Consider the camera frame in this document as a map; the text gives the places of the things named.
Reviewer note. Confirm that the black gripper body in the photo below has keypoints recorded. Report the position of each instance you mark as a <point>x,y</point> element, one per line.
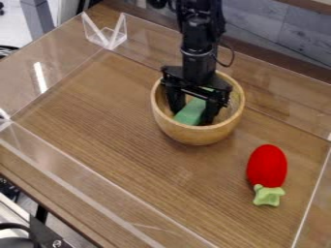
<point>196,77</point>

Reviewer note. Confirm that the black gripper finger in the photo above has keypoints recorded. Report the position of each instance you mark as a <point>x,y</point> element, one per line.
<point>214,102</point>
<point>174,98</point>

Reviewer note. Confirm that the green foam stick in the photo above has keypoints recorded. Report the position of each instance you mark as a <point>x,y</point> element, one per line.
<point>190,115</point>

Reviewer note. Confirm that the brown wooden bowl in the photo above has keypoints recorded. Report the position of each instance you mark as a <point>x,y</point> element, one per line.
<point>198,135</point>

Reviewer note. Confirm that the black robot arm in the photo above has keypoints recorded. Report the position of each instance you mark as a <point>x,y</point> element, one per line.
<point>201,25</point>

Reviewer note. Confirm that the red plush strawberry toy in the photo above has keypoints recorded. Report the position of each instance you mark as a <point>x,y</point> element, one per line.
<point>265,174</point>

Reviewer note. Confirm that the grey metal post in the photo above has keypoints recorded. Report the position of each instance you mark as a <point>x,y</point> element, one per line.
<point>37,17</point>

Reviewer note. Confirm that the black clamp with cable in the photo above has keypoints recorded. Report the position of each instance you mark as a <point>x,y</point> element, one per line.
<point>40,237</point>

